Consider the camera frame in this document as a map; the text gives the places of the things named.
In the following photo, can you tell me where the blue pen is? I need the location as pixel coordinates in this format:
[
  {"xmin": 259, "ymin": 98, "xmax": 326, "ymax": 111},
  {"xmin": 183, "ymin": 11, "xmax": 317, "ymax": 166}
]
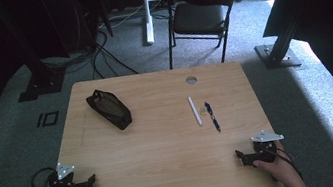
[{"xmin": 203, "ymin": 99, "xmax": 222, "ymax": 134}]

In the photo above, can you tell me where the right hand-held gripper cable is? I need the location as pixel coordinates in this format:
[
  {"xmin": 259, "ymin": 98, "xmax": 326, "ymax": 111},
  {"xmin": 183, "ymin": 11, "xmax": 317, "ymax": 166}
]
[{"xmin": 269, "ymin": 144, "xmax": 305, "ymax": 186}]

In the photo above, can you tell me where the bundle of floor cables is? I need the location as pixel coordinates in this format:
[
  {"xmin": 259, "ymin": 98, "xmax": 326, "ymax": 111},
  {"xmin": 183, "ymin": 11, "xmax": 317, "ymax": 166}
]
[{"xmin": 33, "ymin": 0, "xmax": 182, "ymax": 90}]

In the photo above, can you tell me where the black folding chair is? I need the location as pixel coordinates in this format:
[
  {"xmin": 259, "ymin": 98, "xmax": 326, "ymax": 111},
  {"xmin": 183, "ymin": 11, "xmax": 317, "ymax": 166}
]
[{"xmin": 158, "ymin": 0, "xmax": 247, "ymax": 72}]

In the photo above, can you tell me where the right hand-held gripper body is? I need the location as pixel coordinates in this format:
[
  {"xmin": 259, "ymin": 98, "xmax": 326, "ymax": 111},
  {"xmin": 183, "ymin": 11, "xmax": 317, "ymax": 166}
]
[{"xmin": 247, "ymin": 126, "xmax": 290, "ymax": 167}]

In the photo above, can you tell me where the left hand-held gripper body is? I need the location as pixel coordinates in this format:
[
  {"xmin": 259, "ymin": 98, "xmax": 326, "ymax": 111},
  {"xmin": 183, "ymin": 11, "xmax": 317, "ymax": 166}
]
[{"xmin": 45, "ymin": 160, "xmax": 80, "ymax": 187}]

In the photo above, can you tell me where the round grey table grommet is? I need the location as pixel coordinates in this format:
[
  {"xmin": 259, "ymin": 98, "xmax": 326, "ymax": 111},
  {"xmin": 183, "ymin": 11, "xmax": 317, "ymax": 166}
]
[{"xmin": 184, "ymin": 75, "xmax": 198, "ymax": 86}]

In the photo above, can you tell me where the person's right hand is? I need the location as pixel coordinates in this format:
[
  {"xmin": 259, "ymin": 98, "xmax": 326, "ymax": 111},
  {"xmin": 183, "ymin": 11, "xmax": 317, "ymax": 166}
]
[{"xmin": 249, "ymin": 138, "xmax": 301, "ymax": 187}]

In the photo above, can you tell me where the black pencil case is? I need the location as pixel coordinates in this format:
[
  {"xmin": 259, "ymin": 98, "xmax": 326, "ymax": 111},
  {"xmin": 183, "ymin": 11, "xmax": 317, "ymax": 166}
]
[{"xmin": 84, "ymin": 84, "xmax": 135, "ymax": 136}]

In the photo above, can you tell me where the black metal stand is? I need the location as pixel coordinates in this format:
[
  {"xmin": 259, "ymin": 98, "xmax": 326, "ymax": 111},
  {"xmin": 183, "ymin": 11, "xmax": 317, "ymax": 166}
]
[
  {"xmin": 0, "ymin": 0, "xmax": 72, "ymax": 106},
  {"xmin": 247, "ymin": 1, "xmax": 311, "ymax": 74}
]

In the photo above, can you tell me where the white pen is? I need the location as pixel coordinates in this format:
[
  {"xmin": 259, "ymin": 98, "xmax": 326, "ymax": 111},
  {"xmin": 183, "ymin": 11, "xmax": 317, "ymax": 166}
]
[{"xmin": 186, "ymin": 94, "xmax": 205, "ymax": 129}]

